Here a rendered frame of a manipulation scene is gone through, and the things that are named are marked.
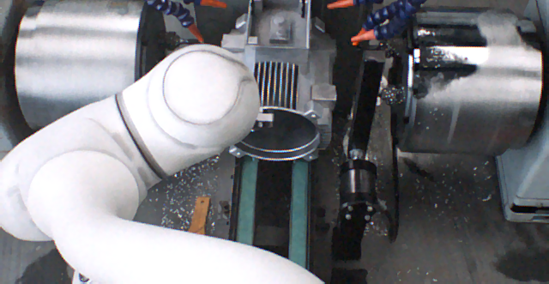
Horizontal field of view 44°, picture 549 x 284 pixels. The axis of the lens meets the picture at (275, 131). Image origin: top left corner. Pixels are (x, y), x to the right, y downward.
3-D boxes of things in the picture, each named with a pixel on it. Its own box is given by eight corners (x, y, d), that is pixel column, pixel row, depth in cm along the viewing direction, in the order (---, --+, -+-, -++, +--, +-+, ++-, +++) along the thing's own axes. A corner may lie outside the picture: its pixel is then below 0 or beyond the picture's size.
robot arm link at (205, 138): (234, 42, 77) (131, 97, 77) (220, 9, 62) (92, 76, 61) (279, 125, 76) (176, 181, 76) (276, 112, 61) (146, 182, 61)
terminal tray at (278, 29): (250, 21, 119) (249, -10, 113) (310, 23, 118) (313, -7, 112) (244, 74, 112) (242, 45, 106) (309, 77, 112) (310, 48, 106)
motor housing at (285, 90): (231, 74, 131) (225, 4, 116) (329, 79, 131) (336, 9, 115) (220, 162, 120) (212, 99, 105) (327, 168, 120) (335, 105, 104)
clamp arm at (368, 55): (346, 146, 113) (363, 45, 92) (364, 147, 113) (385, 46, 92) (346, 164, 111) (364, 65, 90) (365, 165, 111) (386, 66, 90)
